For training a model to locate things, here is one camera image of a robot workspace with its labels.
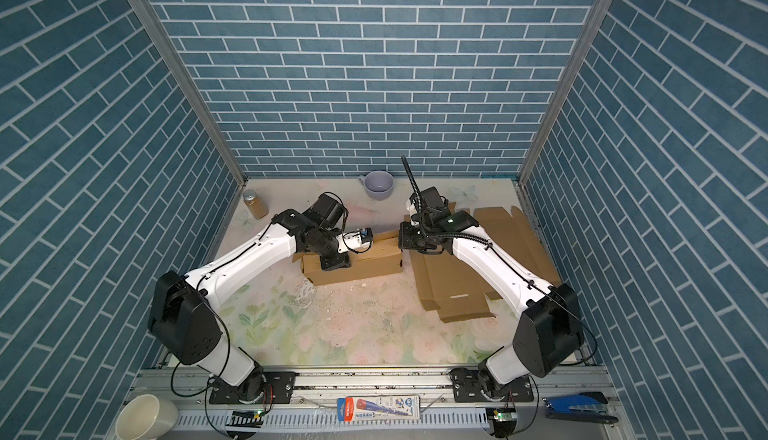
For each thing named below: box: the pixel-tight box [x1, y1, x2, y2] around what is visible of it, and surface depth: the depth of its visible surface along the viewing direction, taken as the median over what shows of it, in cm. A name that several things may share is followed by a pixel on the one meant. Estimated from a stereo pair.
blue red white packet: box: [337, 395, 421, 421], surface depth 72 cm
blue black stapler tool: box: [542, 392, 619, 427], surface depth 72 cm
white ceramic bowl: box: [115, 394, 179, 440], surface depth 65 cm
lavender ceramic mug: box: [358, 171, 395, 201], surface depth 115 cm
